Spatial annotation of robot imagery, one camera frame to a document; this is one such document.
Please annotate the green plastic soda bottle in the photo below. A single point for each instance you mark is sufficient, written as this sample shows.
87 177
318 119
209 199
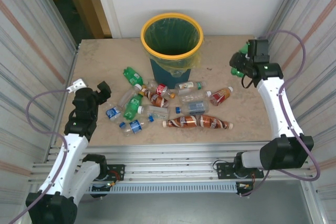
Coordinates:
132 74
131 108
244 48

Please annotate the small bottle with blue label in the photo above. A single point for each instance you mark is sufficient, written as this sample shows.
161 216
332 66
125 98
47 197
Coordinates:
113 113

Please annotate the clear bottle with white cap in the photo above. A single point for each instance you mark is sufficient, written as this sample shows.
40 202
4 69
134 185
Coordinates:
124 99

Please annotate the red orange bottle white cap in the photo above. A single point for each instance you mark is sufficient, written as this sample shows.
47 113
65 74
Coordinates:
219 96

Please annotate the blue label bottle blue cap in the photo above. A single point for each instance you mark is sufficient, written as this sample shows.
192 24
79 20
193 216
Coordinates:
135 126

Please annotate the brown label plastic bottle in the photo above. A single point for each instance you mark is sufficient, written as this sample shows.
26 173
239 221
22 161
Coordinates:
181 121
156 100
212 122

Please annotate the clear square bottle white cap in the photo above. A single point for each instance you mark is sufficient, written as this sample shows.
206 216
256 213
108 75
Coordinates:
157 112

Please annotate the clear bottle with green band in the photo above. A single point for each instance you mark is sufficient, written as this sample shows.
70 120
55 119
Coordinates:
187 85

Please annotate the clear unlabelled bottle white cap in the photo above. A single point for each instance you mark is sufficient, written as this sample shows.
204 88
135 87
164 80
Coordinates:
193 96

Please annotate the clear bottle with blue cap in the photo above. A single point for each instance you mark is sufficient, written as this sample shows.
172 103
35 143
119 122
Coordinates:
195 106

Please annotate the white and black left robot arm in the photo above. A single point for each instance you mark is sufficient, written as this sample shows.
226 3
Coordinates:
71 155

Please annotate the yellow plastic bin liner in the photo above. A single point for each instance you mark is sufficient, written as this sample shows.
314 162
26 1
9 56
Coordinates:
183 62

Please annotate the teal bin with yellow rim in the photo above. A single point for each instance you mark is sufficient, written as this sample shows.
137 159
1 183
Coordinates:
162 77

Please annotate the clear bottle with red label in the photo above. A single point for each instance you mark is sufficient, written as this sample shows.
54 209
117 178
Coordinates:
160 89

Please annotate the aluminium side rail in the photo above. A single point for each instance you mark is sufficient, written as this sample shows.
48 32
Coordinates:
73 61

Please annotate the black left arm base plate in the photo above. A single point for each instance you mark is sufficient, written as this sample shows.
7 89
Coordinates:
116 171

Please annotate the aluminium frame rails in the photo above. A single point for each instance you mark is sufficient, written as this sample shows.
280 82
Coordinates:
170 153

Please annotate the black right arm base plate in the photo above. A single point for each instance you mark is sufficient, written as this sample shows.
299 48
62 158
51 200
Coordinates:
225 170

